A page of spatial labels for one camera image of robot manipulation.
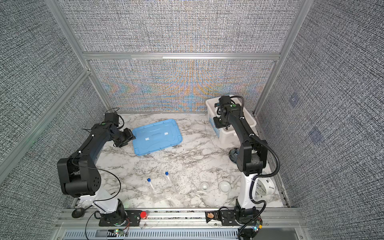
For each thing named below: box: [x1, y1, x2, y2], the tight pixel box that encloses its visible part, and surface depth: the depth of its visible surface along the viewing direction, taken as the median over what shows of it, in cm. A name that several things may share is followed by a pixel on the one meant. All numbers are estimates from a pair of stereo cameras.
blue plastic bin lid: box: [133, 119, 183, 156], surface depth 107 cm
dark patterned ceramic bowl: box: [228, 148, 240, 164], surface depth 96 cm
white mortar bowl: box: [219, 180, 232, 193], surface depth 84 cm
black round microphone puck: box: [71, 207, 85, 219], surface depth 76 cm
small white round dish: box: [200, 182, 210, 191], surface depth 83 cm
